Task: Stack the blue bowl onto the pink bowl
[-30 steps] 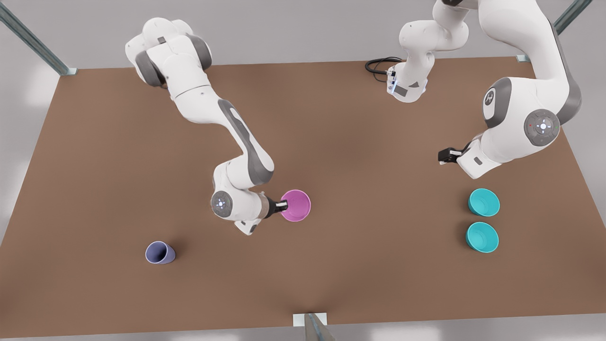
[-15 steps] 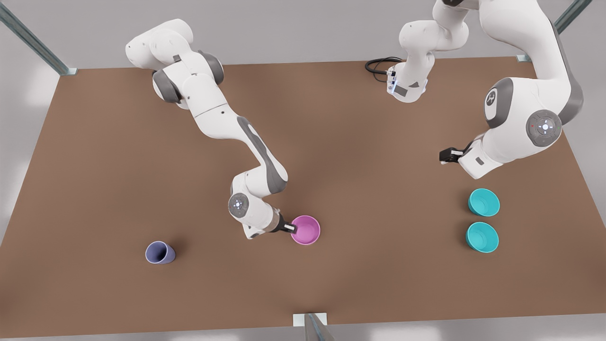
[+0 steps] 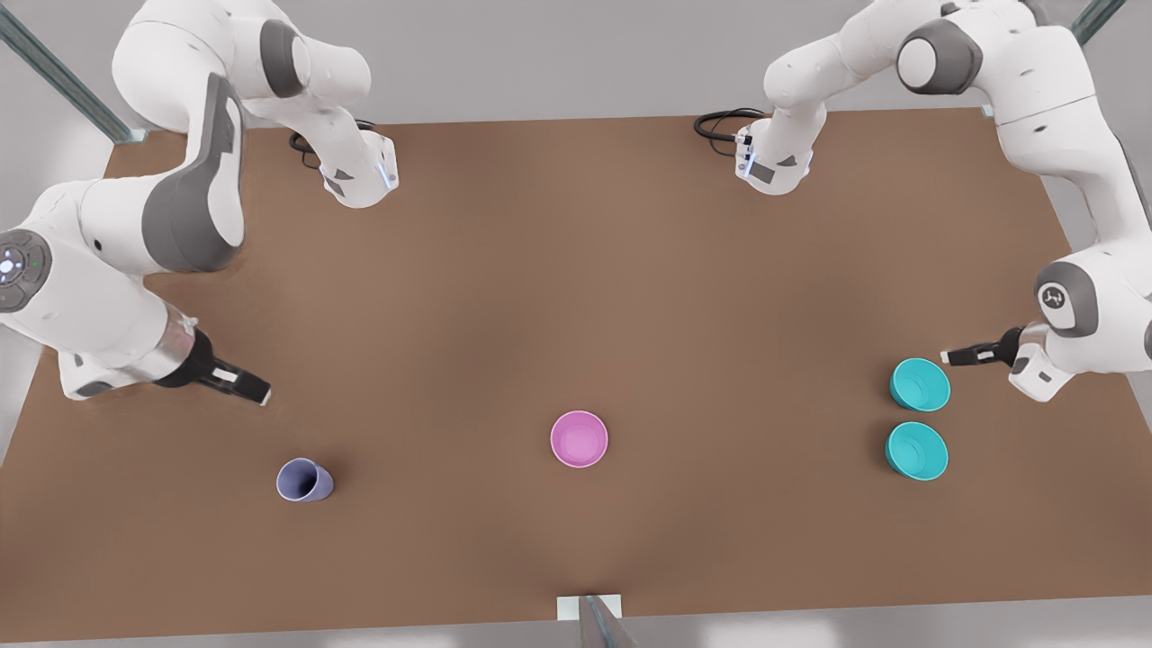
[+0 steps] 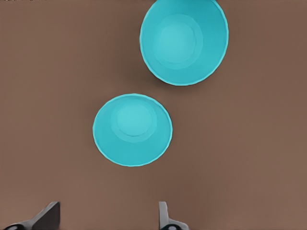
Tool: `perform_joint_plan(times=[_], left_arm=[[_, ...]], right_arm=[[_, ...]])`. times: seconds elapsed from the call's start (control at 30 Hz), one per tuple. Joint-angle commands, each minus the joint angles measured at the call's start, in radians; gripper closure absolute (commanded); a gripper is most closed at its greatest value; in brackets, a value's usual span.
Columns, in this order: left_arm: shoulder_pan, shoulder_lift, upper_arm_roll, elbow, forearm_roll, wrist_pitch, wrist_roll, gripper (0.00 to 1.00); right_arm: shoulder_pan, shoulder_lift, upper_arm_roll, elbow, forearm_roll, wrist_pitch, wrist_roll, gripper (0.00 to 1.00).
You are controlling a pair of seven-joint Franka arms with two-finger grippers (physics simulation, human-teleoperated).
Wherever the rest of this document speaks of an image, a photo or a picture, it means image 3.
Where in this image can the lavender cup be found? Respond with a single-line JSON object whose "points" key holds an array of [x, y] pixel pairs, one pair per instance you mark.
{"points": [[303, 481]]}

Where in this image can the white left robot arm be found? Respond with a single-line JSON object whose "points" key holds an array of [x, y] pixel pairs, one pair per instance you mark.
{"points": [[1044, 99]]}

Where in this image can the pink bowl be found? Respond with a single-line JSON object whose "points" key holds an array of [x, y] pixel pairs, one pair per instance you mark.
{"points": [[579, 439]]}

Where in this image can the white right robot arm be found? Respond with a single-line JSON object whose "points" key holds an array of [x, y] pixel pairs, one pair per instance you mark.
{"points": [[90, 297]]}

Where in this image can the teal blue bowl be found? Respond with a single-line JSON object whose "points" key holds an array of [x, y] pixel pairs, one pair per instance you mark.
{"points": [[921, 384], [917, 451]]}

